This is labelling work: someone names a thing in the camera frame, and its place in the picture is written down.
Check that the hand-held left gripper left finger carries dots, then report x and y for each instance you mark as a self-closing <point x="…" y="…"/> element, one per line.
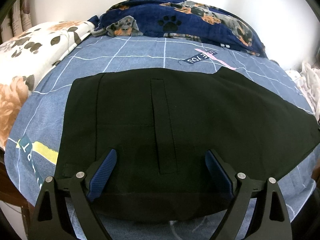
<point x="102" y="176"/>

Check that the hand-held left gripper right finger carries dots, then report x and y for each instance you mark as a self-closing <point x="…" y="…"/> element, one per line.
<point x="218" y="173"/>

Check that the black pants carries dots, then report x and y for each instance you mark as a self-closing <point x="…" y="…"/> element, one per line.
<point x="150" y="120"/>

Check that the blue grid bedsheet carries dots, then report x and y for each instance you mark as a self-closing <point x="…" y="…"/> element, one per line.
<point x="140" y="52"/>

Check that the white dotted cloth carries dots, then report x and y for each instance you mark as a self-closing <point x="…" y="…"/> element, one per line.
<point x="310" y="80"/>

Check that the white floral quilt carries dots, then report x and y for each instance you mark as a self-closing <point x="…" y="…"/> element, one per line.
<point x="30" y="55"/>

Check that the navy dog print blanket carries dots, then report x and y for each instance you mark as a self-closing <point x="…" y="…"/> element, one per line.
<point x="155" y="12"/>

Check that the patterned curtain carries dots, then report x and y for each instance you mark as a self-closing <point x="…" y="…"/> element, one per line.
<point x="22" y="15"/>

